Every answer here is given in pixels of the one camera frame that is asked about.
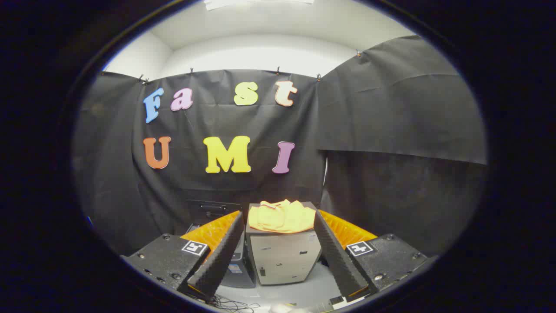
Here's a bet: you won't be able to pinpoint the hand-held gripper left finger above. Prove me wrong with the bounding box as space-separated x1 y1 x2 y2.
122 211 245 303

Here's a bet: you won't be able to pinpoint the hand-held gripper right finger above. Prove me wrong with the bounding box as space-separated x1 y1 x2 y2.
314 210 428 303

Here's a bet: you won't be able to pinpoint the dark grey washing machine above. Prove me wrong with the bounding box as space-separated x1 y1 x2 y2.
187 220 257 289

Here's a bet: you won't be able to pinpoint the dark washing machine lid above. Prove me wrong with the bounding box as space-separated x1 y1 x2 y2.
187 199 242 220

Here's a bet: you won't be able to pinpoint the yellow polo shirt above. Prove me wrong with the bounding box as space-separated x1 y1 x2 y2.
248 199 317 234

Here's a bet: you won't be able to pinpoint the white cabinet with grey top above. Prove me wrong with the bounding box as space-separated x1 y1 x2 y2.
245 201 323 286

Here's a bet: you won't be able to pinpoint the black backdrop cloth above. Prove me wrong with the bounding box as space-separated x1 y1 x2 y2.
72 35 488 257

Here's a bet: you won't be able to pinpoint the ceiling light panel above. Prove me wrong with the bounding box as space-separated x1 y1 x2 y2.
204 0 314 10

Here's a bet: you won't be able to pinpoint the thin black cables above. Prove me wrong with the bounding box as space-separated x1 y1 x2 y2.
212 293 261 313

